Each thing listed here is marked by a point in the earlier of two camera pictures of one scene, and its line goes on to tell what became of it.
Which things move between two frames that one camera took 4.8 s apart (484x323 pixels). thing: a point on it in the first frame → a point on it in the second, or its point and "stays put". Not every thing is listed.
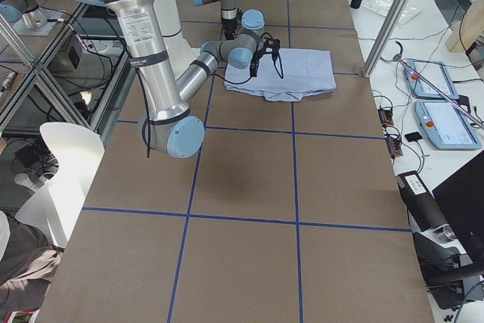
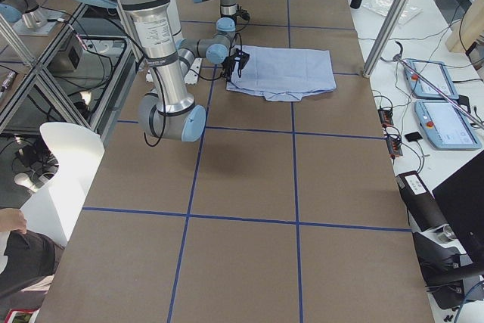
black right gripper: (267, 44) → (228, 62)
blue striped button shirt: (296, 72) stays put
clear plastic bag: (380, 1) stays put
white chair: (56, 206) stays put
